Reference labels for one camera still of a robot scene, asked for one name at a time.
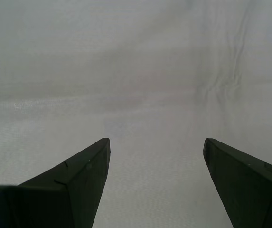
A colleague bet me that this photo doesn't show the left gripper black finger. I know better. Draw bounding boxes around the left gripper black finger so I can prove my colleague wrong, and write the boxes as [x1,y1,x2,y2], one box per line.
[203,138,272,228]
[0,138,111,228]

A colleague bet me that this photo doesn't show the white tablecloth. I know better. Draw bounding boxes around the white tablecloth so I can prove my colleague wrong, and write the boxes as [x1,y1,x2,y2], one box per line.
[0,0,272,228]

